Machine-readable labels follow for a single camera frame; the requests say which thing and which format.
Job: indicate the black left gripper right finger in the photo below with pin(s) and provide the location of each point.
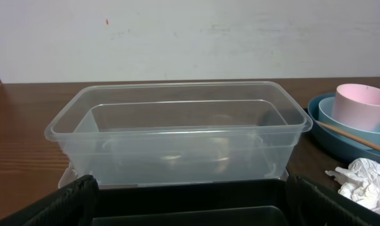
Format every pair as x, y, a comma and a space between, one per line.
313, 204

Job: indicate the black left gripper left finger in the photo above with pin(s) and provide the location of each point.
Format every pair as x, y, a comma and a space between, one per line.
73, 204

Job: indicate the white napkin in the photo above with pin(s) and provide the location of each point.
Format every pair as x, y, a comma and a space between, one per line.
360, 182

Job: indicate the wooden chopstick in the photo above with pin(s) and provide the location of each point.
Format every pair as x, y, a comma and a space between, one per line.
350, 136

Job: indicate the pink plastic cup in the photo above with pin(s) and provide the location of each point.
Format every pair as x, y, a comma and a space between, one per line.
357, 105

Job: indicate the black plastic tray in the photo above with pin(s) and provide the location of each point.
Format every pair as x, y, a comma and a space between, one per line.
254, 202

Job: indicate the dark blue plate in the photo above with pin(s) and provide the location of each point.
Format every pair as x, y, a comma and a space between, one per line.
331, 143

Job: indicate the clear plastic bin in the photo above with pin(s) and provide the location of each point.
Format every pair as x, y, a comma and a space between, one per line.
179, 133

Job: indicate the light blue small bowl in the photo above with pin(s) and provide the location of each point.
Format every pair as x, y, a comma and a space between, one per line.
324, 115

